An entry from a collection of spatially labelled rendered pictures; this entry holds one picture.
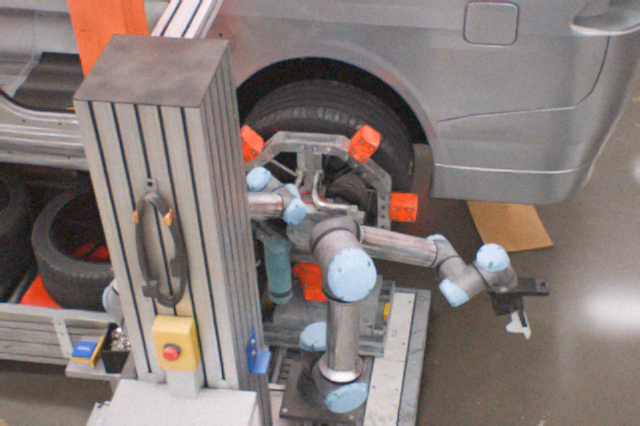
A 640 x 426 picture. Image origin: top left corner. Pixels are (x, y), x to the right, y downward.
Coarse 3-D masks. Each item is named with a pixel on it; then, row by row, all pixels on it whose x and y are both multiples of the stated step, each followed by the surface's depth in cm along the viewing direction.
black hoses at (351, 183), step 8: (328, 176) 342; (344, 176) 332; (352, 176) 330; (328, 184) 337; (336, 184) 330; (344, 184) 327; (352, 184) 327; (360, 184) 330; (328, 192) 334; (336, 192) 329; (352, 192) 325; (360, 192) 328; (368, 192) 333; (360, 200) 326; (368, 200) 330; (360, 208) 328; (368, 208) 329
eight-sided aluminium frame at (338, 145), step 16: (272, 144) 335; (288, 144) 334; (304, 144) 333; (320, 144) 332; (336, 144) 331; (256, 160) 341; (352, 160) 333; (368, 160) 338; (368, 176) 336; (384, 176) 339; (384, 192) 339; (384, 208) 344; (384, 224) 349; (288, 240) 369; (304, 256) 365
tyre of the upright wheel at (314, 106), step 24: (264, 96) 359; (288, 96) 347; (312, 96) 343; (336, 96) 343; (360, 96) 348; (264, 120) 342; (288, 120) 338; (312, 120) 336; (336, 120) 335; (360, 120) 338; (384, 120) 346; (384, 144) 338; (408, 144) 356; (384, 168) 344; (408, 168) 350; (408, 192) 350
